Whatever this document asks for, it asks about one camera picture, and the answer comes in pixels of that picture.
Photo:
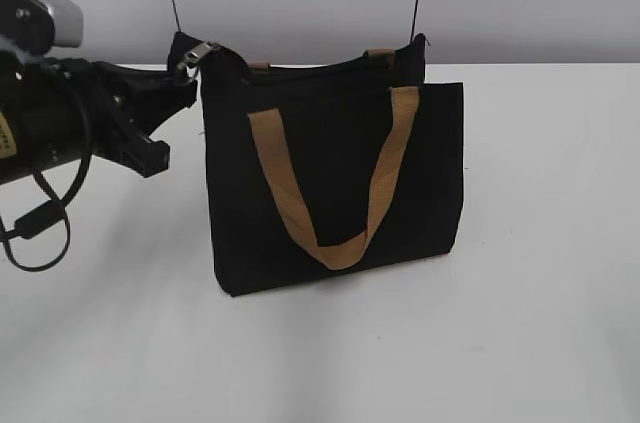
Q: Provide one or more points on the silver metal zipper pull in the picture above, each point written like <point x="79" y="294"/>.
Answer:
<point x="188" y="66"/>

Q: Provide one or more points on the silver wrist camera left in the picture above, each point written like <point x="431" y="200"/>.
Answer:
<point x="30" y="29"/>

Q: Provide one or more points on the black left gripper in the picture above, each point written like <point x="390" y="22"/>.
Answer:
<point x="52" y="112"/>

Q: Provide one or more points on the black tote bag tan handles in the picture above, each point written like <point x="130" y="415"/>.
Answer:
<point x="321" y="171"/>

